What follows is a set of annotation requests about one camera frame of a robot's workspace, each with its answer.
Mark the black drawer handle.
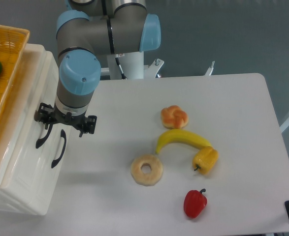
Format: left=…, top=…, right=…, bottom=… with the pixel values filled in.
left=51, top=129, right=67, bottom=169
left=35, top=124, right=53, bottom=149

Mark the yellow woven basket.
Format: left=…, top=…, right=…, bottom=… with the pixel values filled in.
left=0, top=25, right=30, bottom=116

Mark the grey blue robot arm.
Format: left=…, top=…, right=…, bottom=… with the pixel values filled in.
left=34, top=0, right=161, bottom=134

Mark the white drawer cabinet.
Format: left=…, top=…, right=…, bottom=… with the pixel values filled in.
left=0, top=43, right=73, bottom=216

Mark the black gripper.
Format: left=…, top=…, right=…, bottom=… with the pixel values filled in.
left=34, top=102, right=97, bottom=138

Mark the black bottom drawer handle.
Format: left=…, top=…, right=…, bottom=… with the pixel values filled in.
left=51, top=129, right=67, bottom=169

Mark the beige donut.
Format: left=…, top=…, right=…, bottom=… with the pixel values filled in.
left=130, top=154, right=163, bottom=186

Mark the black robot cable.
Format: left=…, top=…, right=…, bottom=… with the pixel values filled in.
left=114, top=54, right=128, bottom=80

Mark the yellow banana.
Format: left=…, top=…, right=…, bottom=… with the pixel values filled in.
left=155, top=129, right=212, bottom=154

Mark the knotted bread roll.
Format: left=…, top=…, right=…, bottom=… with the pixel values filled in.
left=161, top=105, right=189, bottom=129

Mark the black top drawer handle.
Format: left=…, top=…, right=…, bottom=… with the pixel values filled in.
left=35, top=124, right=53, bottom=149

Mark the yellow bell pepper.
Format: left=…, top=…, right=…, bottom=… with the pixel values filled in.
left=192, top=146, right=219, bottom=175

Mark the red bell pepper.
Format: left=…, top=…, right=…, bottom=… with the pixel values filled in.
left=183, top=188, right=208, bottom=219

